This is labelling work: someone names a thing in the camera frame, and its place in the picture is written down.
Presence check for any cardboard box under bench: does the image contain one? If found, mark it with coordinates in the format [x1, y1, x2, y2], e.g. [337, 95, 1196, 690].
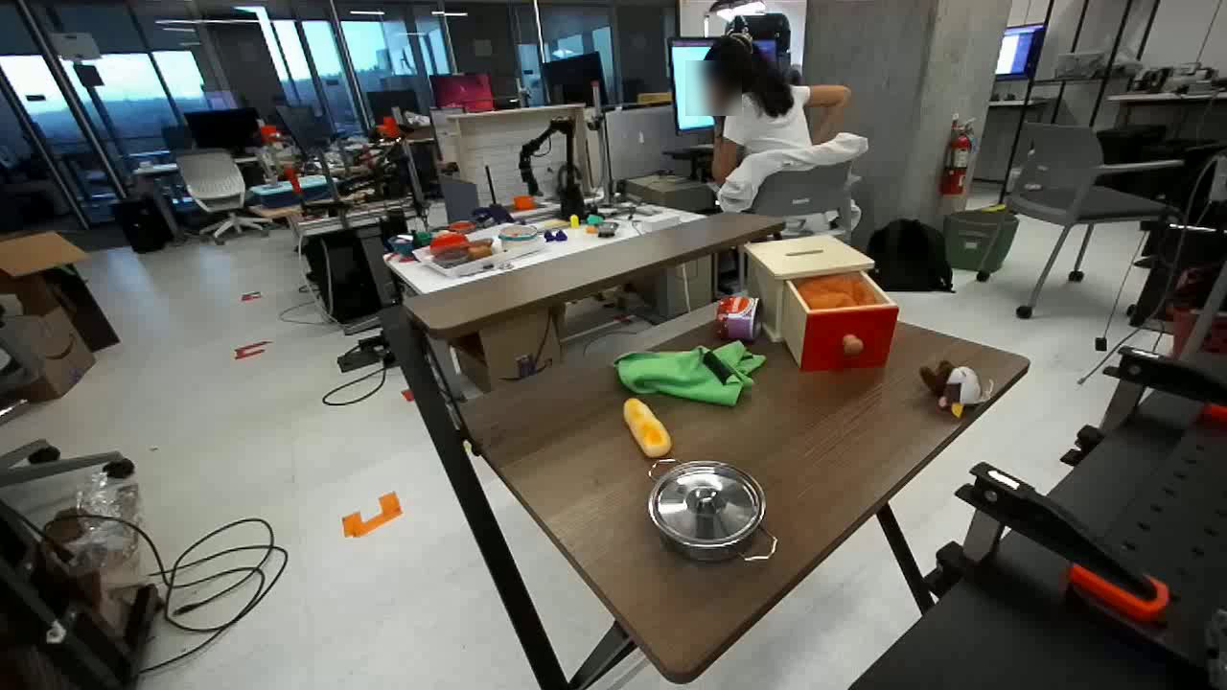
[475, 303, 567, 395]

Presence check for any steel pot lid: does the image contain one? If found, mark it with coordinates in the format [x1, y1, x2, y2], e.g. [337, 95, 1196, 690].
[645, 460, 771, 548]

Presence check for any black floor cable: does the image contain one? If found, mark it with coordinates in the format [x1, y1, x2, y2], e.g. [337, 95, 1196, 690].
[316, 359, 396, 415]

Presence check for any light wooden box housing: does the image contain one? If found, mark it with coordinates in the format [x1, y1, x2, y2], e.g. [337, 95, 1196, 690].
[745, 233, 876, 345]

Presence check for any black equipment cart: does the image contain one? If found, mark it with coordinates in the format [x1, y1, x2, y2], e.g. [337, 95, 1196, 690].
[851, 349, 1227, 690]

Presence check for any black clamp orange handle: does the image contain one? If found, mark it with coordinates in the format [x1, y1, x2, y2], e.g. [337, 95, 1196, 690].
[953, 460, 1174, 629]

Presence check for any small lit monitor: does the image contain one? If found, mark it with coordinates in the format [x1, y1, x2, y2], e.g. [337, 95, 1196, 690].
[994, 19, 1046, 83]

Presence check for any brown wooden bench table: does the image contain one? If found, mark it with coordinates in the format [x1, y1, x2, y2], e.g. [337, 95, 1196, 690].
[401, 210, 787, 345]

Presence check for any green microfiber towel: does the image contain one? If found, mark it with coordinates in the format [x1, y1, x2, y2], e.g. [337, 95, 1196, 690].
[612, 336, 771, 412]

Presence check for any white office chair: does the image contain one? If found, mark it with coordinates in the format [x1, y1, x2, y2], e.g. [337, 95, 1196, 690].
[172, 145, 270, 244]

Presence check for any seated person white shirt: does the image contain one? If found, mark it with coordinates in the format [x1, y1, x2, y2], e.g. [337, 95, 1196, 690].
[697, 36, 853, 187]

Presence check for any green storage bin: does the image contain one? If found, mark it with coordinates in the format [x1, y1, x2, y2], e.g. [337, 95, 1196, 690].
[943, 208, 1022, 281]

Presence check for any grey office chair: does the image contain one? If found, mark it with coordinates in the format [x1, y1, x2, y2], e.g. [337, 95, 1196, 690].
[745, 162, 861, 242]

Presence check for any closed cardboard box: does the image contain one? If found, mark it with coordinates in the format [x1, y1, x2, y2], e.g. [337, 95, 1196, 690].
[0, 303, 99, 406]

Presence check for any grey looped floor cable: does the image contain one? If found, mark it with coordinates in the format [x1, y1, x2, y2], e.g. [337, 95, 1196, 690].
[129, 514, 290, 674]

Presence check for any yellow toy corn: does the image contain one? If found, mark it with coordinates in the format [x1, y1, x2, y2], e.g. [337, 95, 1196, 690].
[622, 395, 674, 465]

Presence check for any small pink patterned cup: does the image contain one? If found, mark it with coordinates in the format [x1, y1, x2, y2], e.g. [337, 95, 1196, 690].
[713, 291, 761, 345]

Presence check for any pink screen monitor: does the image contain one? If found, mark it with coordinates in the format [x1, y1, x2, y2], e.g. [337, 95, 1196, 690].
[429, 68, 498, 116]

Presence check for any grey plastic chair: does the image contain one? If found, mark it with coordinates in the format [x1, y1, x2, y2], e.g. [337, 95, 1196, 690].
[1012, 119, 1187, 323]

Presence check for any brown work table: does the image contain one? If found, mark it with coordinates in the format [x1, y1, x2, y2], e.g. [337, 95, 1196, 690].
[375, 303, 939, 690]

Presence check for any steel pot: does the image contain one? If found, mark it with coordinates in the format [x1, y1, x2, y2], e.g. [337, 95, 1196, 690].
[645, 492, 783, 567]

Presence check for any black backpack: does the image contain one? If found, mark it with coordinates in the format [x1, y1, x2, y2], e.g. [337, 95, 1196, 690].
[861, 214, 953, 295]

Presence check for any black equipment stand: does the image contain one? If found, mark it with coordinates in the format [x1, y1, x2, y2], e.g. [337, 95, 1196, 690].
[0, 436, 164, 690]

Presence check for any blue lit computer monitor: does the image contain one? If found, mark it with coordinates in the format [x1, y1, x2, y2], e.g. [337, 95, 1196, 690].
[667, 36, 719, 137]

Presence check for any brown white plush toy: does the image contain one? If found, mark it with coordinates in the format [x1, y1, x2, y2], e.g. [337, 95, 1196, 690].
[916, 357, 994, 422]

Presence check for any clear plastic bottle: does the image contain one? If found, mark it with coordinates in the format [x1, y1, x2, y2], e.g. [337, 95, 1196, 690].
[76, 456, 144, 528]

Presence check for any white cluttered work table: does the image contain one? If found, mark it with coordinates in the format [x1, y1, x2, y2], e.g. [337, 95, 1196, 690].
[378, 199, 710, 300]

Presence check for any white jacket on chair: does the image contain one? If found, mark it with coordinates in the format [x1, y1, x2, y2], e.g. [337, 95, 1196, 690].
[713, 129, 872, 214]

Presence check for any red fire extinguisher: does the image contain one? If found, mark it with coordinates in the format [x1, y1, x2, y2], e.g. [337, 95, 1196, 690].
[934, 116, 978, 202]

